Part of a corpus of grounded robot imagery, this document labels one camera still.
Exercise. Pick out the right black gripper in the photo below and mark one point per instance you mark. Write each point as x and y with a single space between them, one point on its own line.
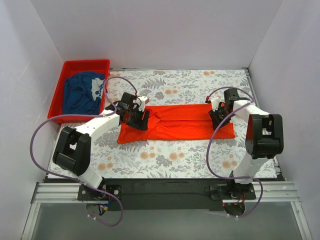
216 120

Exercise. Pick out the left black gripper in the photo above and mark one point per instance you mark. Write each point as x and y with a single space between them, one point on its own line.
141 121

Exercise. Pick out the orange t shirt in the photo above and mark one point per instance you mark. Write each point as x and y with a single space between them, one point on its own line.
172 123

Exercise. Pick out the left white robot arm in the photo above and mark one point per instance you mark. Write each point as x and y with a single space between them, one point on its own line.
73 149

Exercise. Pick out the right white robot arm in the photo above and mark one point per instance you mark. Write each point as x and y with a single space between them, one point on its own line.
264 140

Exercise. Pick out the blue t shirt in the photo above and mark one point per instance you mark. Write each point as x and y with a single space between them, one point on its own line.
82 93

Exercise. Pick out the floral table mat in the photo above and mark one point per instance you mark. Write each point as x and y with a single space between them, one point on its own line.
171 159

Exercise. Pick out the red plastic bin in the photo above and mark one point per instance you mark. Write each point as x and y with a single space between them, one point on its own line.
69 69

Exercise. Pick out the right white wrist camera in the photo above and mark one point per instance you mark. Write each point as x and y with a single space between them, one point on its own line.
214 102

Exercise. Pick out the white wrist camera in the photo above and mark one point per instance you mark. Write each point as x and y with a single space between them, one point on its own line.
141 102
214 102

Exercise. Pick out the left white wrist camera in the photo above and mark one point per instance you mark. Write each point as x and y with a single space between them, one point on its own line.
141 102

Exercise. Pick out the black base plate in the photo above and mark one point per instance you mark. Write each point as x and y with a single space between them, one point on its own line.
177 194

